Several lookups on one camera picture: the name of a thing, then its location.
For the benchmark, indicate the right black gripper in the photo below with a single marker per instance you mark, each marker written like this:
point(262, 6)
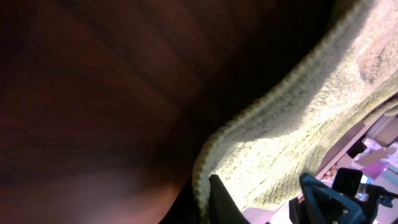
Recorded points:
point(323, 204)

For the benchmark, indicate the background desk with clutter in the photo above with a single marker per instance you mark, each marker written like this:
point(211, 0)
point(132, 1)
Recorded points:
point(371, 148)

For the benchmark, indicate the green microfiber cloth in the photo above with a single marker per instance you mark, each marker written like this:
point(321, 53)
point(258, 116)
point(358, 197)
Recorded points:
point(260, 154)

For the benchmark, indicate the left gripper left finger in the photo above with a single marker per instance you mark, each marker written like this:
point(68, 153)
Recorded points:
point(184, 209)

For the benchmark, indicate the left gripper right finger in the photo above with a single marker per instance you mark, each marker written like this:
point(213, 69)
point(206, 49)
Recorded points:
point(222, 209)

